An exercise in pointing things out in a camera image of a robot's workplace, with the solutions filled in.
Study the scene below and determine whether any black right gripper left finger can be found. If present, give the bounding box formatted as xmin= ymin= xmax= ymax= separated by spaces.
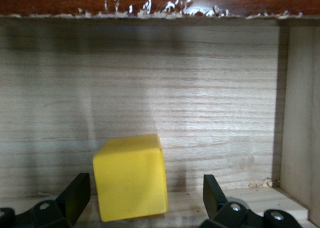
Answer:
xmin=14 ymin=172 xmax=91 ymax=228

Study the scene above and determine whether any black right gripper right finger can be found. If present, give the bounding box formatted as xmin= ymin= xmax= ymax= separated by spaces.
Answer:
xmin=198 ymin=174 xmax=253 ymax=228

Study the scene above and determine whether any light wooden drawer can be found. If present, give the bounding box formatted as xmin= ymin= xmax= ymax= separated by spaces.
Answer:
xmin=0 ymin=14 xmax=320 ymax=228

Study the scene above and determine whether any dark wooden cabinet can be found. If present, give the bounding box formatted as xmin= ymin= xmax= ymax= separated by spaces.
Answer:
xmin=0 ymin=0 xmax=320 ymax=20

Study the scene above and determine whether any wood chip debris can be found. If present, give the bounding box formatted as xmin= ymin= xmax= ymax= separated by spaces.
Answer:
xmin=248 ymin=178 xmax=274 ymax=189

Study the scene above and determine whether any yellow block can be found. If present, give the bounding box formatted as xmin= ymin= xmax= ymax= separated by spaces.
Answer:
xmin=92 ymin=133 xmax=170 ymax=223

